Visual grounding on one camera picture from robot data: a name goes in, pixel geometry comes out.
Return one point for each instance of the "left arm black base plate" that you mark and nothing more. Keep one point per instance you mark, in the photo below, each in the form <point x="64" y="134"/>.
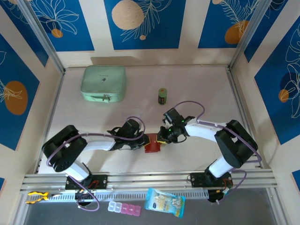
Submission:
<point x="102" y="181"/>

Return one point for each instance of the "yellow black pliers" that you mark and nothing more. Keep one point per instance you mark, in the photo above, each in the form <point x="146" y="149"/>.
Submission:
<point x="35" y="194"/>

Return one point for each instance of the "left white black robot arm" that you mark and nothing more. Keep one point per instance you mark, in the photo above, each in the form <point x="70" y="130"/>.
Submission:
<point x="98" y="144"/>

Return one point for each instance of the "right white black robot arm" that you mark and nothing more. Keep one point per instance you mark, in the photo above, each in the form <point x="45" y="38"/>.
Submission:
<point x="204" y="131"/>

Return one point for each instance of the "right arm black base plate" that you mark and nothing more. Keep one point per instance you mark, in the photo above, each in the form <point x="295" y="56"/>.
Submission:
<point x="197" y="180"/>

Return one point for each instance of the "white pink pill organizer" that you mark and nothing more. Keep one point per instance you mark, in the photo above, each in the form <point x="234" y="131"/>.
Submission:
<point x="124" y="208"/>

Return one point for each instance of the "grey metal shelf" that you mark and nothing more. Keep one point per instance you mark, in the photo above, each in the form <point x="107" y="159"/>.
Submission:
<point x="70" y="218"/>

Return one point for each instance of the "red card holder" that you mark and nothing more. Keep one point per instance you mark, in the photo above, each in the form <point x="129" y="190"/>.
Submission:
<point x="153" y="145"/>

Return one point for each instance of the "aluminium corner post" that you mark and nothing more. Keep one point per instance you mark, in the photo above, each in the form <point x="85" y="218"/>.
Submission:
<point x="39" y="35"/>
<point x="250" y="35"/>

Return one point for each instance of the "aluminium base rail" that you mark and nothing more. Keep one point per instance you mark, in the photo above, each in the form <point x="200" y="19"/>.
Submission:
<point x="150" y="180"/>

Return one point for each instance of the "blue wet wipes packet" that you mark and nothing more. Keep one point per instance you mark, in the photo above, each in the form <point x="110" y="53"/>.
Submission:
<point x="164" y="202"/>

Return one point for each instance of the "mint green zip pouch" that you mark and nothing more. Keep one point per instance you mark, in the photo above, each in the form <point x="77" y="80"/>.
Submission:
<point x="103" y="82"/>

